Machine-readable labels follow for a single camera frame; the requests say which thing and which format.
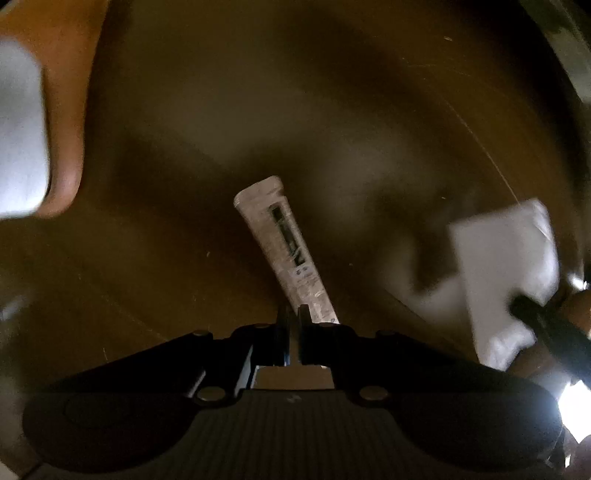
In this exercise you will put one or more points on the long white wrapper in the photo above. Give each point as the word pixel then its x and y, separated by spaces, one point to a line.
pixel 286 240

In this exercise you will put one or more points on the pale grey panel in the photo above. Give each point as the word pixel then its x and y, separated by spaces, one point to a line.
pixel 21 138

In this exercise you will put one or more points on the white tissue paper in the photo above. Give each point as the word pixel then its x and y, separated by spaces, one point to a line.
pixel 498 258

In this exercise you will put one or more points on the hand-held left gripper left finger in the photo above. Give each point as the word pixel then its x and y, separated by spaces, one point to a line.
pixel 284 337

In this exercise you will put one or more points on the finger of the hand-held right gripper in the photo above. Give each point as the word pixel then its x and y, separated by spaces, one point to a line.
pixel 545 323

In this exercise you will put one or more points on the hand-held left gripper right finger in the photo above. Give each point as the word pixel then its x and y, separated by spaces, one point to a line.
pixel 305 337

